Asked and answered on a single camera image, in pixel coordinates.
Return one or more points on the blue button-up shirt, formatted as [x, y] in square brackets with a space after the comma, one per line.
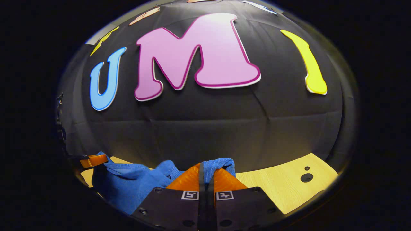
[128, 186]

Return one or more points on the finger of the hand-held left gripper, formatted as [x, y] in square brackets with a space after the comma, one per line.
[94, 160]

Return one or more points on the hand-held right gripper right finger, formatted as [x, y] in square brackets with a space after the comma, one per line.
[240, 208]

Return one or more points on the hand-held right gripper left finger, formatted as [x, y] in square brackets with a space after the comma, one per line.
[175, 208]

